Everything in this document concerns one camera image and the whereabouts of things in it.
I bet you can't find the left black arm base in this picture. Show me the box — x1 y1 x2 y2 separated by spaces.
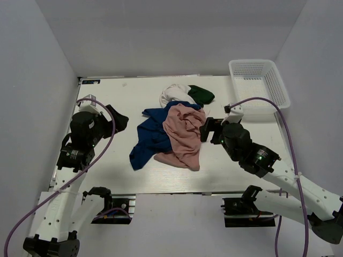
92 195 136 225

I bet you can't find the blue label sticker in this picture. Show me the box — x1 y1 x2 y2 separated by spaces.
81 79 101 85

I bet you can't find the white green-sleeved printed t-shirt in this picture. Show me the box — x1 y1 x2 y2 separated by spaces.
159 84 215 108

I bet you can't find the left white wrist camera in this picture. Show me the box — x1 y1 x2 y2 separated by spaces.
77 94 103 115

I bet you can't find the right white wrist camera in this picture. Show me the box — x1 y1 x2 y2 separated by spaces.
221 103 244 125

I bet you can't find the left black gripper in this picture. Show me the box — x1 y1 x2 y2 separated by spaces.
88 104 129 146

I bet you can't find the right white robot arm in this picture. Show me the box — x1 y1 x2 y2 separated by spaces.
200 117 342 244

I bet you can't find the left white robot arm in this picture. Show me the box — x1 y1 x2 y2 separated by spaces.
23 101 129 256

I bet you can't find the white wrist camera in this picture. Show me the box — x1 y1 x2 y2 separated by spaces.
77 94 103 115
221 103 244 125

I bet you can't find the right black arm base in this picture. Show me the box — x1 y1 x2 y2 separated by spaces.
221 198 276 228

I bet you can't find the blue t-shirt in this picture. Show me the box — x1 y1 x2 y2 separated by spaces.
129 101 201 170

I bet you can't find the white plastic basket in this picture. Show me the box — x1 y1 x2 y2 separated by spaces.
228 59 290 110

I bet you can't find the pink t-shirt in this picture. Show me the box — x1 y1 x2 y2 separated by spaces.
154 103 206 171

